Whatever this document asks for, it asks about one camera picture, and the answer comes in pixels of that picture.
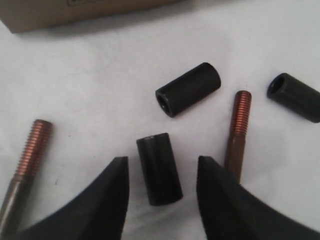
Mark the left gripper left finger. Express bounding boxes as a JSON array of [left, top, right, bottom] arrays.
[[17, 156, 131, 240]]

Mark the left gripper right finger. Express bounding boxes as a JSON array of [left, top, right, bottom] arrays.
[[195, 155, 320, 240]]

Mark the cardboard box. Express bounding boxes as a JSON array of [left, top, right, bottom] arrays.
[[0, 0, 237, 35]]

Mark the black cylindrical sleeve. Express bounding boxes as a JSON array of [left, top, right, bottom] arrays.
[[135, 132, 184, 207], [155, 62, 223, 119], [266, 72, 320, 124]]

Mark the copper threaded bolt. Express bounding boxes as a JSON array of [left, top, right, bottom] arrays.
[[0, 119, 54, 240], [224, 90, 252, 185]]

